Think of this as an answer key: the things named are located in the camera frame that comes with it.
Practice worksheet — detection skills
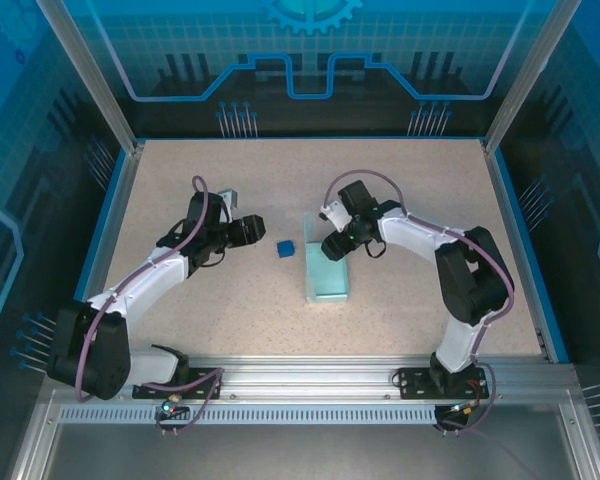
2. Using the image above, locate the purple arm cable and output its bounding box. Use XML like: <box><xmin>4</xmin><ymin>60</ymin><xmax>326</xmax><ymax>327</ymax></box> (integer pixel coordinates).
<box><xmin>323</xmin><ymin>169</ymin><xmax>515</xmax><ymax>435</ymax></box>
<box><xmin>73</xmin><ymin>174</ymin><xmax>225</xmax><ymax>436</ymax></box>

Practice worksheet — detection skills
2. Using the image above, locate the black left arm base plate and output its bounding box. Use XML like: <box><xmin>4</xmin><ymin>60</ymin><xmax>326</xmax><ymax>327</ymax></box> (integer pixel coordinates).
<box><xmin>131</xmin><ymin>366</ymin><xmax>225</xmax><ymax>401</ymax></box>

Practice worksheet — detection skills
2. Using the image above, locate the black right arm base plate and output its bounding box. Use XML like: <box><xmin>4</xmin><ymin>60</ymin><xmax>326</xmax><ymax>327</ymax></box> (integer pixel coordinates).
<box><xmin>396</xmin><ymin>367</ymin><xmax>490</xmax><ymax>401</ymax></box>

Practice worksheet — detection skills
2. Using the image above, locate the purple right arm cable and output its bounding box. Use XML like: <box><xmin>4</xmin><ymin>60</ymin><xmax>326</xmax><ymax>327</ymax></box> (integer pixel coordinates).
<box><xmin>323</xmin><ymin>169</ymin><xmax>515</xmax><ymax>435</ymax></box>

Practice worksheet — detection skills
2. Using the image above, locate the small LED connector board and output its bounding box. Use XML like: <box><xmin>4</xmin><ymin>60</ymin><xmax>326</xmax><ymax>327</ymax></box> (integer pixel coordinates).
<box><xmin>447</xmin><ymin>398</ymin><xmax>482</xmax><ymax>417</ymax></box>
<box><xmin>160</xmin><ymin>393</ymin><xmax>187</xmax><ymax>417</ymax></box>

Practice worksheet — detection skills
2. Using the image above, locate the slotted aluminium cable duct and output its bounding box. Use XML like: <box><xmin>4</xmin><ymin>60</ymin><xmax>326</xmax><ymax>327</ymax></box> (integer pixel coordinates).
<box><xmin>57</xmin><ymin>404</ymin><xmax>439</xmax><ymax>427</ymax></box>

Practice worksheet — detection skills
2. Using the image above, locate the light blue paper box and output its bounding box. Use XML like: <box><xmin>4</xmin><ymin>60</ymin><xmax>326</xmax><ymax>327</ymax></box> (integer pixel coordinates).
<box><xmin>302</xmin><ymin>210</ymin><xmax>352</xmax><ymax>305</ymax></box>

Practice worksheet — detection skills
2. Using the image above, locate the aluminium front rail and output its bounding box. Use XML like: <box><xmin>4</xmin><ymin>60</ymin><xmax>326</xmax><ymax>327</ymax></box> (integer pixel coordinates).
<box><xmin>44</xmin><ymin>353</ymin><xmax>581</xmax><ymax>402</ymax></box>

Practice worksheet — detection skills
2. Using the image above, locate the metal lower shelf frame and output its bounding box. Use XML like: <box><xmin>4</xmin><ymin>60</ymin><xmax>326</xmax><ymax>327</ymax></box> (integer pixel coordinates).
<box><xmin>7</xmin><ymin>387</ymin><xmax>600</xmax><ymax>480</ymax></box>

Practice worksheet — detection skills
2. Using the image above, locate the aluminium frame post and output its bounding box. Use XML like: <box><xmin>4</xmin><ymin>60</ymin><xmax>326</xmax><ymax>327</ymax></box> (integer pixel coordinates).
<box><xmin>35</xmin><ymin>0</ymin><xmax>147</xmax><ymax>156</ymax></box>
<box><xmin>481</xmin><ymin>0</ymin><xmax>586</xmax><ymax>157</ymax></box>

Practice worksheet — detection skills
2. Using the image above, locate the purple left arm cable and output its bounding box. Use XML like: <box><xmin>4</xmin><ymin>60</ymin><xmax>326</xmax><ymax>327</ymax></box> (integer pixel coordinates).
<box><xmin>73</xmin><ymin>174</ymin><xmax>225</xmax><ymax>436</ymax></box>

